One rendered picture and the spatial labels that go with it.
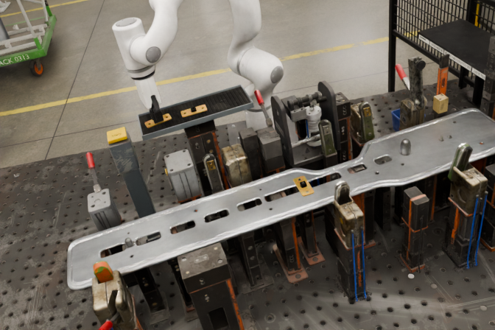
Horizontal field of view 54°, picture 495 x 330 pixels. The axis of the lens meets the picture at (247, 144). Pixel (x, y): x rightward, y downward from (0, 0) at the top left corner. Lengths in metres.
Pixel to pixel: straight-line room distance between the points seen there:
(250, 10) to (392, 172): 0.70
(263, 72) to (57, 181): 1.10
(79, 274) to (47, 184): 0.98
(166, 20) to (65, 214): 1.04
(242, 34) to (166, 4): 0.38
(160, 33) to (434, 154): 0.88
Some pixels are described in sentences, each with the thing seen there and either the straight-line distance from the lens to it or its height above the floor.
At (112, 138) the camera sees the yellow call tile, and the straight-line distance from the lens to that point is 1.60.
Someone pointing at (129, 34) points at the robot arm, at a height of 1.48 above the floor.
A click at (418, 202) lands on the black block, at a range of 1.44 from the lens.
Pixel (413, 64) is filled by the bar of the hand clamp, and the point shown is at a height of 1.20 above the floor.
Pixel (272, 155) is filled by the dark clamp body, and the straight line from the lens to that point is 1.57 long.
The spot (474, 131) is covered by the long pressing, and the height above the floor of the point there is 1.00.
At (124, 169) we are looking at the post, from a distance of 1.66.
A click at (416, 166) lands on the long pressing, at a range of 1.54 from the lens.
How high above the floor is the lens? 1.99
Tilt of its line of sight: 36 degrees down
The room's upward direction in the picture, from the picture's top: 11 degrees counter-clockwise
